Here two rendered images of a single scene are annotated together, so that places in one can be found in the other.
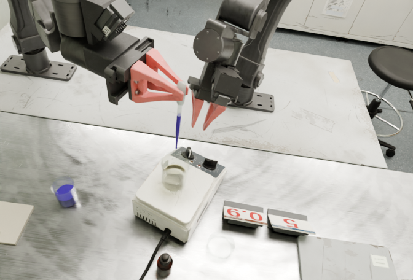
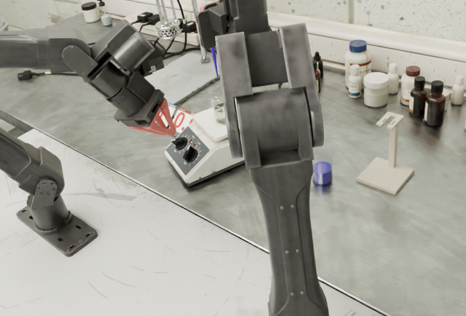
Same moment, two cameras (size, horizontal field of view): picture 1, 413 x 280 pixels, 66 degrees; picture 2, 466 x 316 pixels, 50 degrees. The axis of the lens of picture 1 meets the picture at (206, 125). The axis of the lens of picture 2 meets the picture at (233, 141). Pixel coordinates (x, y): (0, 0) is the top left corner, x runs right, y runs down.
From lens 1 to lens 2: 1.19 m
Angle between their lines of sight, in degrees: 88
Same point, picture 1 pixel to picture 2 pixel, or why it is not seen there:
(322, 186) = (101, 132)
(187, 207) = not seen: hidden behind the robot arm
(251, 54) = (33, 151)
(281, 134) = (71, 176)
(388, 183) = (51, 120)
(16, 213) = (373, 176)
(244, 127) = (96, 192)
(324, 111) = not seen: outside the picture
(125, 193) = not seen: hidden behind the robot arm
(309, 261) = (171, 100)
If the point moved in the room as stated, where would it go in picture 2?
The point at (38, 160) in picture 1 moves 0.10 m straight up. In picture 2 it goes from (345, 224) to (344, 179)
